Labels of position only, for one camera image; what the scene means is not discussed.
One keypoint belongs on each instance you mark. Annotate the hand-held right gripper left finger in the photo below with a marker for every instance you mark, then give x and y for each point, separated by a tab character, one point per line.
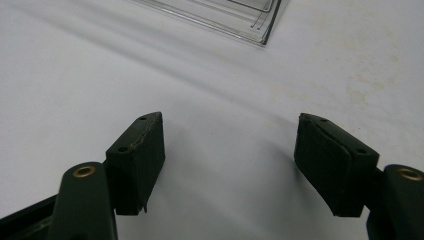
136	166

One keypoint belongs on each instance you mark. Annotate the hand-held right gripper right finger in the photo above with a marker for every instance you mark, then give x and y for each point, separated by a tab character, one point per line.
333	166

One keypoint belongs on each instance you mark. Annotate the clear plastic box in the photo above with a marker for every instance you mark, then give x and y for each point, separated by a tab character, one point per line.
230	16

